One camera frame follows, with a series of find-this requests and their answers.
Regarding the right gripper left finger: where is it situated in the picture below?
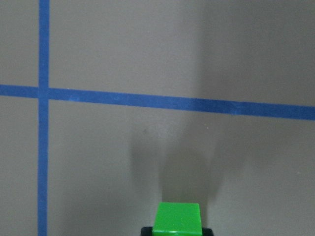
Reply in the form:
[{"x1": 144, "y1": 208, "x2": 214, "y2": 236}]
[{"x1": 140, "y1": 227, "x2": 153, "y2": 236}]

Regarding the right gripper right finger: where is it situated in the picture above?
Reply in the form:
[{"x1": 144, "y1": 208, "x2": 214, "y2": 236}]
[{"x1": 202, "y1": 228, "x2": 214, "y2": 236}]

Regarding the green toy block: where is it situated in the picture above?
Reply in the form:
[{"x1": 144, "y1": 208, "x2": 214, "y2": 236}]
[{"x1": 152, "y1": 202, "x2": 202, "y2": 236}]

